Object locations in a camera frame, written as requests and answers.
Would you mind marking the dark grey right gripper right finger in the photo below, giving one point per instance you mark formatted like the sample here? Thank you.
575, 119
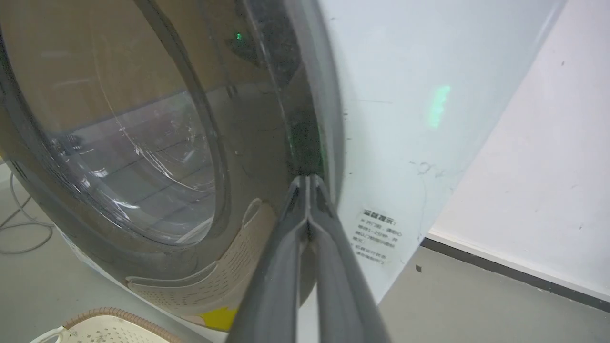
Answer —
340, 286

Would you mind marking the white warning sticker black text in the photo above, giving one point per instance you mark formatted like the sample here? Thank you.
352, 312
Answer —
376, 234

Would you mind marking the cream perforated laundry basket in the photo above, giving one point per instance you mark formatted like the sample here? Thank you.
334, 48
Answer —
107, 328

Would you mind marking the round glass washing machine door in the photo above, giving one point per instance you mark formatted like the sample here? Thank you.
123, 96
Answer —
157, 143

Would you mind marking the white washing machine body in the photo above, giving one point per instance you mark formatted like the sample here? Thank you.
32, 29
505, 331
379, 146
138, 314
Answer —
410, 95

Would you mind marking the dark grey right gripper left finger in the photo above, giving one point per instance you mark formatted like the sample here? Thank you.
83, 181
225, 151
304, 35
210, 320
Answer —
274, 286

